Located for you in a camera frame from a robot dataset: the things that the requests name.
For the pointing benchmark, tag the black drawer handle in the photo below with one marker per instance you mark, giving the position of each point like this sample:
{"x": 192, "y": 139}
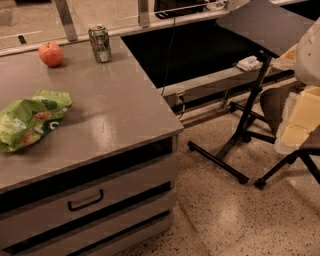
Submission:
{"x": 74, "y": 206}

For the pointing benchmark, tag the dark office chair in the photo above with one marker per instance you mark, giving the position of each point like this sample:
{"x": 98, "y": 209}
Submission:
{"x": 272, "y": 103}

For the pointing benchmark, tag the green chip bag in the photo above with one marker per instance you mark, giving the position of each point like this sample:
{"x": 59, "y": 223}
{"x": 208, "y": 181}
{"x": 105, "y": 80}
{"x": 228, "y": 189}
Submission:
{"x": 26, "y": 121}

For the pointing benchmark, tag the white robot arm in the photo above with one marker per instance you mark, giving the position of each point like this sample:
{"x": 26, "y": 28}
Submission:
{"x": 308, "y": 56}

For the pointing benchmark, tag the grey drawer cabinet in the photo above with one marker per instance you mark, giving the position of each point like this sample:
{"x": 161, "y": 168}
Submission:
{"x": 119, "y": 136}

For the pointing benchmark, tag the black tilted stand table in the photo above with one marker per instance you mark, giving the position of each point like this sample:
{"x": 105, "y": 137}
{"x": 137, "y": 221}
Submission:
{"x": 274, "y": 30}

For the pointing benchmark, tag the red apple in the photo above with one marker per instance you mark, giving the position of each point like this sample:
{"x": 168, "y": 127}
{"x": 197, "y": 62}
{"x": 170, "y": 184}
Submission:
{"x": 51, "y": 54}

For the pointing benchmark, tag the white small box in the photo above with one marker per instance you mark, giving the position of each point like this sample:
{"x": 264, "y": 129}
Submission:
{"x": 248, "y": 63}

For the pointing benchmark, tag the green soda can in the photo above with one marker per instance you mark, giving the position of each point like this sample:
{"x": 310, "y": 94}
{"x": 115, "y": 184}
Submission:
{"x": 99, "y": 40}

